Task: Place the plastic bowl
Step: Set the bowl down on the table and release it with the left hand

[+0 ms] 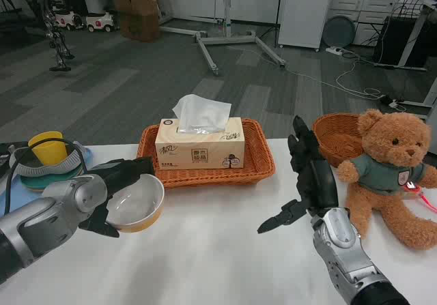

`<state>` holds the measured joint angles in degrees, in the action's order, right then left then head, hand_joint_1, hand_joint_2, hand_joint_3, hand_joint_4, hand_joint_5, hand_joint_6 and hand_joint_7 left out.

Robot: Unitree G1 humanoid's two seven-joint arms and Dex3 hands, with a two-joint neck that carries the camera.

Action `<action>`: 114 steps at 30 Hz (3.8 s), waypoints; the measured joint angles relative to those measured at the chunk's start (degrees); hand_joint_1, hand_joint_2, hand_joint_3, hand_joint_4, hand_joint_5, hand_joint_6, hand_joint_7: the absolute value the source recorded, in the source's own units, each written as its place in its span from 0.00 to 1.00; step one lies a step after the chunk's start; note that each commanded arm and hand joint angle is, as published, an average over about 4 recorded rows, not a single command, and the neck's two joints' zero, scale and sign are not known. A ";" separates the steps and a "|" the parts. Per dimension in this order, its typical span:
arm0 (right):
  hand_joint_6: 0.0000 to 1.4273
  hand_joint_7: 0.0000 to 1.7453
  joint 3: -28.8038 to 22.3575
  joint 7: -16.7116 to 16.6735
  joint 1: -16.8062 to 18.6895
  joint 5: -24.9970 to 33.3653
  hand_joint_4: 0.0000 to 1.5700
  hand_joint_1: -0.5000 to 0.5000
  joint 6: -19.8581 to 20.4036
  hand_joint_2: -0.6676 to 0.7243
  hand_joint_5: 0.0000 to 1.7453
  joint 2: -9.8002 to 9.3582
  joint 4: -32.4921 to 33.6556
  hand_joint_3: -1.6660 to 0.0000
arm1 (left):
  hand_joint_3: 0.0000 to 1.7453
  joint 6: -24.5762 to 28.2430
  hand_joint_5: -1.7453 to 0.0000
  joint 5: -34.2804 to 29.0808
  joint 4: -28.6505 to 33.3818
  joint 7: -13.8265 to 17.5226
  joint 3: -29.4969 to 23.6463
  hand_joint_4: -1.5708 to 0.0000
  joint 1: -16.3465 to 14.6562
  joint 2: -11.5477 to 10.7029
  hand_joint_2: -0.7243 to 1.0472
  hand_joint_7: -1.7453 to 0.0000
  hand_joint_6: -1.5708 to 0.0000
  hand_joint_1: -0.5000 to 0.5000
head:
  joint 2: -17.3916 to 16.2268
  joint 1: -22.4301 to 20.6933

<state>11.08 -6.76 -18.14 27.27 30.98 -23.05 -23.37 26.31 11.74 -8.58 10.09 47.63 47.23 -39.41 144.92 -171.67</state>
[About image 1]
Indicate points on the large brown cardboard box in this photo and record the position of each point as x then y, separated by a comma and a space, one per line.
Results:
141, 20

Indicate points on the white tissue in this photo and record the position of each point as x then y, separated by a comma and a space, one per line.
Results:
201, 114

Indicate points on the black power adapter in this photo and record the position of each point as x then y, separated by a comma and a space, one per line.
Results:
389, 101

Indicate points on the rectangular orange wicker basket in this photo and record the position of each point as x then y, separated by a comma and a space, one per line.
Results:
254, 168

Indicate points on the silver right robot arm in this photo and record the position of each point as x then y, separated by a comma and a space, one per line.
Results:
341, 243

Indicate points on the white and orange plastic bowl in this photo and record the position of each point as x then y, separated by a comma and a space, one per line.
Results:
140, 202

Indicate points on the white power strip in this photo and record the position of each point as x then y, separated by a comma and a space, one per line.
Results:
334, 50

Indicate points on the teal plastic plate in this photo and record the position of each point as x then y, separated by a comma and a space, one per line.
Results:
37, 179

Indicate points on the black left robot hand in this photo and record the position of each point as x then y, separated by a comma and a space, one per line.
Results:
126, 173

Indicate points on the round orange wicker basket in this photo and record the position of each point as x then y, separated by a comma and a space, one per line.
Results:
334, 141

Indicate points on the beige tissue box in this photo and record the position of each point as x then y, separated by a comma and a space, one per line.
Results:
198, 151

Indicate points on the white desk frame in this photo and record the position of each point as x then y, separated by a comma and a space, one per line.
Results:
418, 32

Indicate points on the light blue plastic tray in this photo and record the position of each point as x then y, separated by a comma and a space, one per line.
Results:
20, 199

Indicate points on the green plastic plate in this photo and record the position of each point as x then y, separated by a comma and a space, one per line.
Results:
34, 187

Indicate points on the yellow plastic cup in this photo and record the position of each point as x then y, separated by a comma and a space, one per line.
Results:
48, 149

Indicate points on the black computer case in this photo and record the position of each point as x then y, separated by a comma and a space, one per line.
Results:
392, 42

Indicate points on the brown teddy bear green shirt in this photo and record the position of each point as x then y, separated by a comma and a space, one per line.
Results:
392, 196

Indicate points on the white drawer cabinet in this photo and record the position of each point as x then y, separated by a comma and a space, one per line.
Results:
365, 10

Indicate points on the grey humanoid robot legs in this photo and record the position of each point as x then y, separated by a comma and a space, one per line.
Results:
51, 22

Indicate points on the round grey tray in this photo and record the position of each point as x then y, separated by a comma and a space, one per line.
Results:
339, 31

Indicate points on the grey rimmed bowl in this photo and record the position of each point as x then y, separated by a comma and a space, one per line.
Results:
66, 164

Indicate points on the white tall cabinet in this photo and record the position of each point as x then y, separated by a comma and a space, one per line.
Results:
304, 11

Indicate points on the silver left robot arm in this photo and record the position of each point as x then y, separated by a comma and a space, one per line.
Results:
51, 209

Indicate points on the white wheeled lifting stand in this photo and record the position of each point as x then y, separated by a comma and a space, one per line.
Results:
227, 39

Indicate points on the white toy ride-on car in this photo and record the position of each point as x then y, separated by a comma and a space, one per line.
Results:
68, 20
99, 22

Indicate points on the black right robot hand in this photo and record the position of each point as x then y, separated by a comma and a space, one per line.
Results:
319, 185

